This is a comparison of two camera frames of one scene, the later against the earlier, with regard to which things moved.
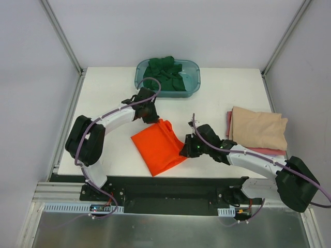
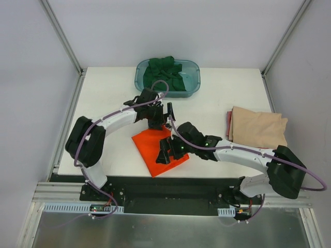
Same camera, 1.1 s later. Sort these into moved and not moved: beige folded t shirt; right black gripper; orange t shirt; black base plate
Moved: right black gripper
Not moved: beige folded t shirt; black base plate; orange t shirt
